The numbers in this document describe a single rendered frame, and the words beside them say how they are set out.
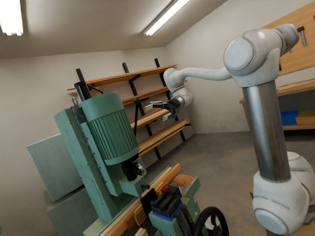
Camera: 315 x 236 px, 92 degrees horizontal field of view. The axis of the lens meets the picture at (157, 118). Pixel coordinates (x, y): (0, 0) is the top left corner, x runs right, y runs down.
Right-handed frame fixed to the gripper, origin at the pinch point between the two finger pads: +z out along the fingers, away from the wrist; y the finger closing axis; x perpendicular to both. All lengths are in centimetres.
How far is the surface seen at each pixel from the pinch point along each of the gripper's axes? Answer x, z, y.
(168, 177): -36.6, 1.8, -18.3
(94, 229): -67, 40, 2
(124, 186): -30.6, 27.0, -7.2
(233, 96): -67, -308, 11
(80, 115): -3.8, 28.6, 26.9
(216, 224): -46, 0, -52
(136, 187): -24.5, 26.1, -14.5
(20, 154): -142, 44, 193
